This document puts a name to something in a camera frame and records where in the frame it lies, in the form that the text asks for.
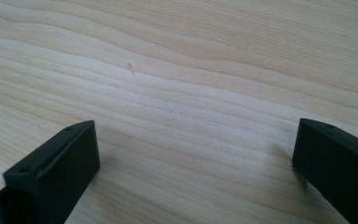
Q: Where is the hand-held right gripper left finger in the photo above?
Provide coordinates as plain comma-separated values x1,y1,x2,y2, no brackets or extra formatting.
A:
0,119,102,224

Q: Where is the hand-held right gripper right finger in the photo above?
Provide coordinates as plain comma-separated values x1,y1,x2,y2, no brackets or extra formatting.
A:
291,118,358,224

